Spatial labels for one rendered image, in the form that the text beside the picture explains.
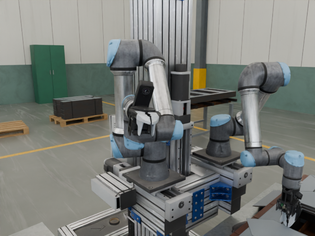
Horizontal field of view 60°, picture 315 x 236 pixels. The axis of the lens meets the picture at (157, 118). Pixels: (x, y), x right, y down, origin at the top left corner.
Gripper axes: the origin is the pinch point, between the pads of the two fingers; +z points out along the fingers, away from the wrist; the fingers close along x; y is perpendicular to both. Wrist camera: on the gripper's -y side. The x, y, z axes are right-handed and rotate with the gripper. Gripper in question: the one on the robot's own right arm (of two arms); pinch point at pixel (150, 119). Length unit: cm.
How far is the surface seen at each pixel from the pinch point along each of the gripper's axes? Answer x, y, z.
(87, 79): 29, 85, -1056
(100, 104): -12, 106, -628
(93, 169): 2, 148, -312
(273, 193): -108, 60, -77
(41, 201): 59, 156, -236
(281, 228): -73, 51, -27
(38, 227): 28, 45, -22
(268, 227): -68, 52, -29
